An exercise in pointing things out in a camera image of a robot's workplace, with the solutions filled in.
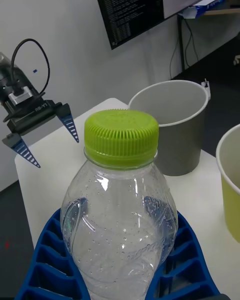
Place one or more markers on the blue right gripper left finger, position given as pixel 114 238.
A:
pixel 47 262

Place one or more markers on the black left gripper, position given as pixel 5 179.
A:
pixel 35 117

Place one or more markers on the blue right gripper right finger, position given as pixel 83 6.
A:
pixel 190 267

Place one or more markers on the clear bottle with green cap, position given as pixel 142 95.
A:
pixel 120 217

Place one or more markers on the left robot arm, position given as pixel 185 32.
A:
pixel 7 77

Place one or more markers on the yellow-green plastic bin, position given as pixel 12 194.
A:
pixel 232 205

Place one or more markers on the grey plastic bin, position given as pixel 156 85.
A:
pixel 180 150

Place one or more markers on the blue and white box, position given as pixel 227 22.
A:
pixel 210 2

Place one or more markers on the black wall monitor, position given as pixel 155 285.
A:
pixel 125 10

